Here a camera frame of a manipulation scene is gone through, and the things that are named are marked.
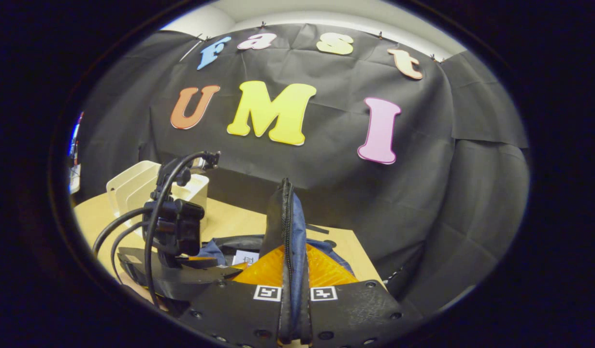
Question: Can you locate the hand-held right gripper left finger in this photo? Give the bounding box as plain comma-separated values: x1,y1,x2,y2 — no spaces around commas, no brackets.
178,243,285,348

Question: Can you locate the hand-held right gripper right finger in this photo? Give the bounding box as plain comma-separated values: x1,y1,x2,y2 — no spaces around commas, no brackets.
305,243,423,348

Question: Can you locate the white cover book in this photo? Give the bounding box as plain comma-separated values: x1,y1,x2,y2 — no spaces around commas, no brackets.
232,250,261,267

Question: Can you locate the cream plastic bookshelf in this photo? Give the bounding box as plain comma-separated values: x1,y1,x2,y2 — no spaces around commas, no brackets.
106,160,210,233

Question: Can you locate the blue schoolbag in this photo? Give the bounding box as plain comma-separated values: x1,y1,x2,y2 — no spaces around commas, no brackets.
196,178,357,348

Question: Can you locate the white and red background object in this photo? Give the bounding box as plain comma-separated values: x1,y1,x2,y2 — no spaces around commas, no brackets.
68,112,83,194

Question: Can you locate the black backdrop cloth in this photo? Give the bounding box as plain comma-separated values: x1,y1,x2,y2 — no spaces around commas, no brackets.
77,23,530,317

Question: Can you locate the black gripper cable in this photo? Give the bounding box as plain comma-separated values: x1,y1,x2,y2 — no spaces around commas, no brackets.
144,151,220,310
92,207,150,257
110,221,148,283

